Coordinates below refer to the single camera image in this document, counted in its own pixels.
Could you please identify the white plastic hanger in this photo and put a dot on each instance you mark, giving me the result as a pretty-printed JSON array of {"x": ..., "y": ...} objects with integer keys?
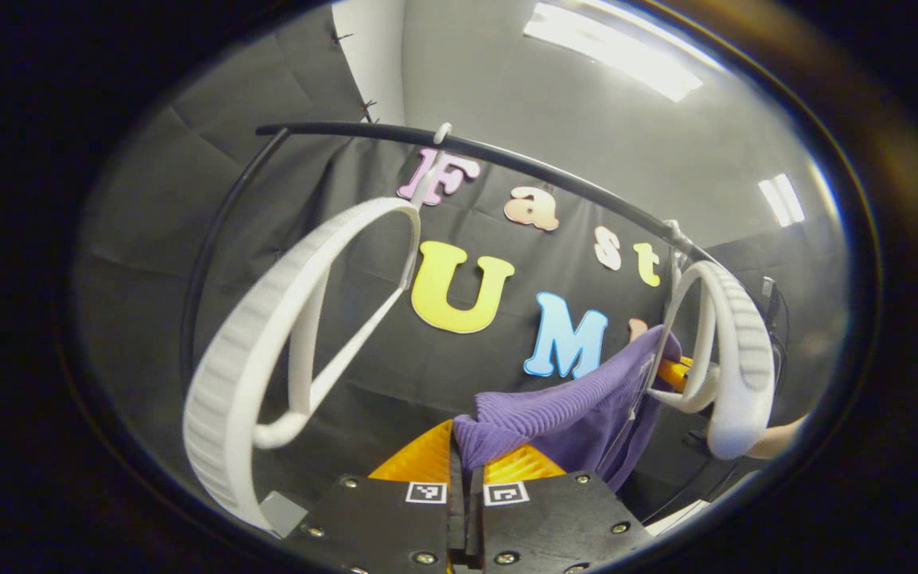
[
  {"x": 746, "y": 351},
  {"x": 268, "y": 319}
]

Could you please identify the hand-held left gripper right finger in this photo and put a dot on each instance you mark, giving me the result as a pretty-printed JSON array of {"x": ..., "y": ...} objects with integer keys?
[{"x": 476, "y": 518}]

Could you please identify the purple ribbed knit cardigan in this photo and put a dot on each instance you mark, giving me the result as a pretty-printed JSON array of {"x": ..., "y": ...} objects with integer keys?
[{"x": 555, "y": 414}]

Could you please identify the black metal clothes rack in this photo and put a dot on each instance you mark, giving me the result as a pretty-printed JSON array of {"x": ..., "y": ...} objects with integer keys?
[{"x": 347, "y": 130}]

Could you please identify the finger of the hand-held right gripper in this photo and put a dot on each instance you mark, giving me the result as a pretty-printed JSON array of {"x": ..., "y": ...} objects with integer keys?
[{"x": 674, "y": 373}]

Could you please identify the black backdrop cloth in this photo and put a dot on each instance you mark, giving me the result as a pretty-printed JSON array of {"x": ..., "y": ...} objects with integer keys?
[{"x": 443, "y": 375}]

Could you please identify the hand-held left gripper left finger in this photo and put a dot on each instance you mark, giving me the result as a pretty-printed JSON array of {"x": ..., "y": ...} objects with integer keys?
[{"x": 456, "y": 518}]

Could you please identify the ceiling light panel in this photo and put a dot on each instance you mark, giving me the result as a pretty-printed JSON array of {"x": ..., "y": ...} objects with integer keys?
[
  {"x": 610, "y": 48},
  {"x": 782, "y": 199}
]

